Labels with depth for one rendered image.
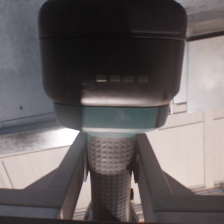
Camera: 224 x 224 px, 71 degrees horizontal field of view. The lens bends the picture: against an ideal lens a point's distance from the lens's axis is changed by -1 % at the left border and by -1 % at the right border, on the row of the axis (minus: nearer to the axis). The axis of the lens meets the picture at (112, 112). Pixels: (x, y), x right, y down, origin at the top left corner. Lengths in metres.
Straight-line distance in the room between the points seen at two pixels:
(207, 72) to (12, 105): 3.15
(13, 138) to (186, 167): 6.72
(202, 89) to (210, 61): 0.51
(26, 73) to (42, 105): 0.09
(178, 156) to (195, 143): 0.76
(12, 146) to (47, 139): 0.10
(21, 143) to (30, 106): 0.10
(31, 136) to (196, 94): 3.17
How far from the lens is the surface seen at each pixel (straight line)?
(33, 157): 6.57
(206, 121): 6.32
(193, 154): 6.79
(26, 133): 0.44
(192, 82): 3.26
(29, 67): 0.47
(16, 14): 0.49
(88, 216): 0.19
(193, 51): 3.13
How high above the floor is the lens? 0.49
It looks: 15 degrees up
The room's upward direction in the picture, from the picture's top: 169 degrees clockwise
